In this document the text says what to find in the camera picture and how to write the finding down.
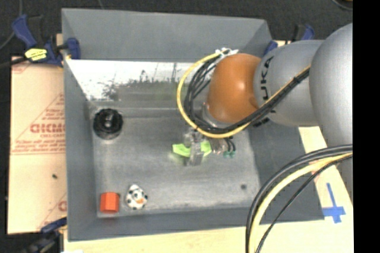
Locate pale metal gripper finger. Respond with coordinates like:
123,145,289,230
185,151,206,167
184,130,204,148

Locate bright green piece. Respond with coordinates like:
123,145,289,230
172,140,212,158

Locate grey metal bin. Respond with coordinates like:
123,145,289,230
61,8,325,241

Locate white black-spotted toy animal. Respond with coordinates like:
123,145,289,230
124,184,148,211

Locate black round cap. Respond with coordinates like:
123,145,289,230
92,108,124,140

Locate orange-red block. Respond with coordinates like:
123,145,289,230
99,192,121,214

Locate brown cardboard board, red print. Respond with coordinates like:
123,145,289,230
6,62,69,235

